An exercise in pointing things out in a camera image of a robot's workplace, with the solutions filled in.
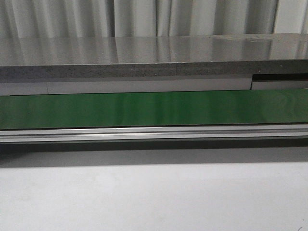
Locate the grey speckled stone counter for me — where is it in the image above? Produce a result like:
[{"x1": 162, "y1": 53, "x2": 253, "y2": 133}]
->
[{"x1": 0, "y1": 33, "x2": 308, "y2": 96}]

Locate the green conveyor belt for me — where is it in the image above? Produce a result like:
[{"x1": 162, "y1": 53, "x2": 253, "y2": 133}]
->
[{"x1": 0, "y1": 89, "x2": 308, "y2": 129}]

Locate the aluminium conveyor side rail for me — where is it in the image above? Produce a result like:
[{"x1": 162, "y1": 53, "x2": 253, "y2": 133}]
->
[{"x1": 0, "y1": 123, "x2": 308, "y2": 144}]

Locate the white pleated curtain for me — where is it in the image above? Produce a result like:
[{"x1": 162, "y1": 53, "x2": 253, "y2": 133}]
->
[{"x1": 0, "y1": 0, "x2": 308, "y2": 39}]

